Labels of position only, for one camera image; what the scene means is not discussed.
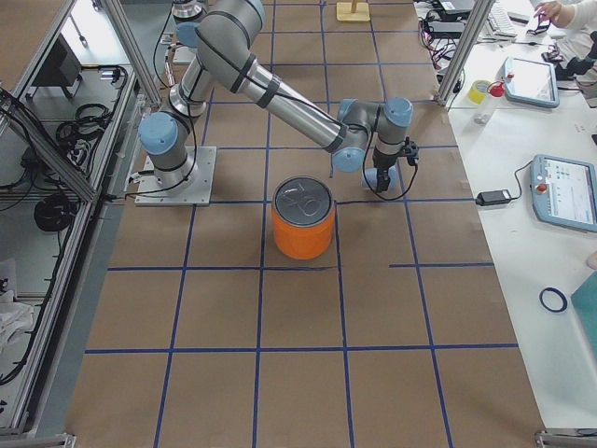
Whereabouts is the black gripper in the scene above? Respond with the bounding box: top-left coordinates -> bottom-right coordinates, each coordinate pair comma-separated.
374,149 -> 397,192

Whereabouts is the white cup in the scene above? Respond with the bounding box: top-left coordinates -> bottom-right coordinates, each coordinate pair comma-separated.
361,166 -> 397,192

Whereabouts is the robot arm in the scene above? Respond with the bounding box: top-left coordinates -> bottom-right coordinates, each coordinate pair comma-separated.
138,1 -> 418,194

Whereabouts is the person hand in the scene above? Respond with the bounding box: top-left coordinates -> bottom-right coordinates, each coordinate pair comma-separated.
534,1 -> 575,28

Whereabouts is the orange canister with grey lid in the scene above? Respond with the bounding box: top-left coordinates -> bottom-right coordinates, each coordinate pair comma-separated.
271,176 -> 335,260

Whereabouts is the black power brick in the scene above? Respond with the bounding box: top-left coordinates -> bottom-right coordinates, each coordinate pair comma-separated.
475,189 -> 512,206

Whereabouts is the yellow tape roll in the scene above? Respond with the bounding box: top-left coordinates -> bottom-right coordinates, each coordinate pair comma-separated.
467,79 -> 492,105

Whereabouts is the wooden mug stand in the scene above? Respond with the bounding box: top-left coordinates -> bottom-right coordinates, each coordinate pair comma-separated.
336,0 -> 370,22

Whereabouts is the teach pendant far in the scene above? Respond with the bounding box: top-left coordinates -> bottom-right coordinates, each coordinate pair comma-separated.
501,56 -> 560,108

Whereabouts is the teach pendant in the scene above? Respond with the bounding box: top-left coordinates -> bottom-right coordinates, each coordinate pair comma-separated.
530,154 -> 596,232
501,56 -> 560,108

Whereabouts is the teach pendant near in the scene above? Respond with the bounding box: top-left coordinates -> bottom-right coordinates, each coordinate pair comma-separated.
530,154 -> 596,232

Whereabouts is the teal board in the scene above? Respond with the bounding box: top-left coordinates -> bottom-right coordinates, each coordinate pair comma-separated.
572,272 -> 597,356

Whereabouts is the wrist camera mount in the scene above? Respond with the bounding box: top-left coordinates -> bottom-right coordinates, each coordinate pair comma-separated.
402,137 -> 419,167

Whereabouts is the aluminium frame post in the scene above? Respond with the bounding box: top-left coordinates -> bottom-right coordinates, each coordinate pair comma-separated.
435,0 -> 494,105

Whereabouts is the blue tape ring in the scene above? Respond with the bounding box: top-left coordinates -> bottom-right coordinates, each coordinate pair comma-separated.
539,287 -> 569,314

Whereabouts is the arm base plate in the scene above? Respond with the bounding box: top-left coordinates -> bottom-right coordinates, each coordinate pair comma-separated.
134,146 -> 217,206

